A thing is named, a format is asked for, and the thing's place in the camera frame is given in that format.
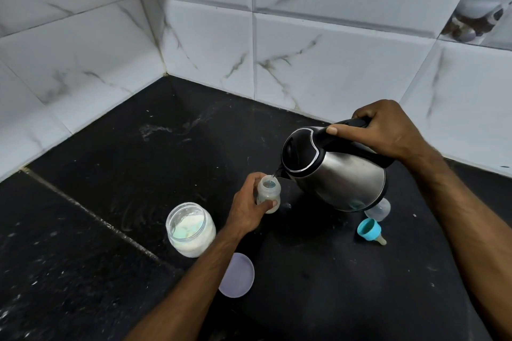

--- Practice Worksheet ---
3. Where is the person's right forearm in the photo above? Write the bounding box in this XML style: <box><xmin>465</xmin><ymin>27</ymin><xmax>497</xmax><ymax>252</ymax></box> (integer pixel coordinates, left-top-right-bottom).
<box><xmin>402</xmin><ymin>148</ymin><xmax>512</xmax><ymax>341</ymax></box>

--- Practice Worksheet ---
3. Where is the clear baby bottle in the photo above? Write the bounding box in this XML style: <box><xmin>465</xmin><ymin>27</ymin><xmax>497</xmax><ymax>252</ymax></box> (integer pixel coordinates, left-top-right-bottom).
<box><xmin>256</xmin><ymin>175</ymin><xmax>281</xmax><ymax>214</ymax></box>

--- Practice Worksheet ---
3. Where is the person's right hand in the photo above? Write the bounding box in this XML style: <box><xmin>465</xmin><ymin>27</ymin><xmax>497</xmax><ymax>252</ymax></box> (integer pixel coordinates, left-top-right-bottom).
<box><xmin>326</xmin><ymin>99</ymin><xmax>434</xmax><ymax>162</ymax></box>

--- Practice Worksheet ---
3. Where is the glass jar of milk powder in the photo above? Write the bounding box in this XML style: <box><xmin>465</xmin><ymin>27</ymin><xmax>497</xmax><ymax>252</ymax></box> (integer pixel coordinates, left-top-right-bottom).
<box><xmin>166</xmin><ymin>202</ymin><xmax>217</xmax><ymax>258</ymax></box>

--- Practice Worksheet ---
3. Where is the person's left forearm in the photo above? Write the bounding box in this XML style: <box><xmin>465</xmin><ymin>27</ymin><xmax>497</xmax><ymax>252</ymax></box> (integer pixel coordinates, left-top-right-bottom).
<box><xmin>122</xmin><ymin>226</ymin><xmax>245</xmax><ymax>341</ymax></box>

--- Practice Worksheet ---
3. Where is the stainless steel electric kettle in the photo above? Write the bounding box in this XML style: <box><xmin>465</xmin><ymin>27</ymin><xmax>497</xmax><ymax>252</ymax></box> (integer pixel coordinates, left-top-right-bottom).
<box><xmin>274</xmin><ymin>118</ymin><xmax>394</xmax><ymax>213</ymax></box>

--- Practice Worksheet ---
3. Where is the teal scoop in jar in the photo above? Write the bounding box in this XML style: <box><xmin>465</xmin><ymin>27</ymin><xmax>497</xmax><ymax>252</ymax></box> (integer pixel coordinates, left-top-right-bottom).
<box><xmin>173</xmin><ymin>220</ymin><xmax>201</xmax><ymax>240</ymax></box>

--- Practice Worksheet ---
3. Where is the person's left hand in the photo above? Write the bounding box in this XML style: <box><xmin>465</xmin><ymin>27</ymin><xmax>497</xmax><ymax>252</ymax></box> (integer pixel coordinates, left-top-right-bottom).
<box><xmin>225</xmin><ymin>172</ymin><xmax>279</xmax><ymax>238</ymax></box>

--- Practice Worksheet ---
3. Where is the teal bottle ring with nipple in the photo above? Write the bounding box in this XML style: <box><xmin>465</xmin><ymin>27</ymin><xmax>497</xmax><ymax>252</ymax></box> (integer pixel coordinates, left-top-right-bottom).
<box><xmin>357</xmin><ymin>218</ymin><xmax>388</xmax><ymax>246</ymax></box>

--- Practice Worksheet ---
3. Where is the clear bottle cap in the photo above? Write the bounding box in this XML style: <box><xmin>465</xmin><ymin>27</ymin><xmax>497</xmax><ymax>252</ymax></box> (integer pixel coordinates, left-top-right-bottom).
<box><xmin>363</xmin><ymin>198</ymin><xmax>391</xmax><ymax>222</ymax></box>

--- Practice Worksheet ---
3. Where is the lilac plastic jar lid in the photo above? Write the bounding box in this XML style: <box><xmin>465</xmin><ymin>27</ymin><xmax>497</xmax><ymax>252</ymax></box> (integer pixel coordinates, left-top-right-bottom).
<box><xmin>218</xmin><ymin>253</ymin><xmax>255</xmax><ymax>298</ymax></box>

